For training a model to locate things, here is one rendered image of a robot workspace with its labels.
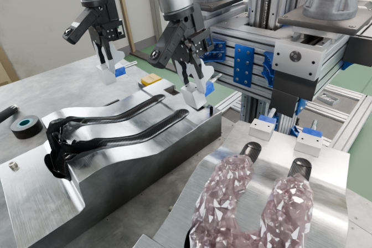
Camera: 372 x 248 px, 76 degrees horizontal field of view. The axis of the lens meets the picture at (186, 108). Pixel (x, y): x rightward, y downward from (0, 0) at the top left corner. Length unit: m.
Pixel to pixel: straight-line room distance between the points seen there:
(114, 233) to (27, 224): 0.16
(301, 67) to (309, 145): 0.27
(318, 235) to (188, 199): 0.21
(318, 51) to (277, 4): 0.35
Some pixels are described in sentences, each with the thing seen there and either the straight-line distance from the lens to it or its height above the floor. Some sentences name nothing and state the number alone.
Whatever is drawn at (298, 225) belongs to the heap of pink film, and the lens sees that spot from 0.43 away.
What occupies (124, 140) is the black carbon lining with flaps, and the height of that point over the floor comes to 0.90.
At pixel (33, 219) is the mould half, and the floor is 0.86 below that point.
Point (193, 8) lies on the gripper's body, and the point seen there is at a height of 1.14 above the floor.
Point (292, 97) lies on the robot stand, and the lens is 0.87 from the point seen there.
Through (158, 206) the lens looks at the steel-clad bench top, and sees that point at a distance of 0.56.
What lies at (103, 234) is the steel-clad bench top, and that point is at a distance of 0.56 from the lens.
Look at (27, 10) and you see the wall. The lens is 2.93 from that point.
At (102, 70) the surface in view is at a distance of 0.78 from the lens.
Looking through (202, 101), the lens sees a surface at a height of 0.91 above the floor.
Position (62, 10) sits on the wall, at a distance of 3.02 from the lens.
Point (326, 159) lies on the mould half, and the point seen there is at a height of 0.86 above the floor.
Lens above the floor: 1.27
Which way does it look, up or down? 36 degrees down
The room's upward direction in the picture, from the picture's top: 5 degrees counter-clockwise
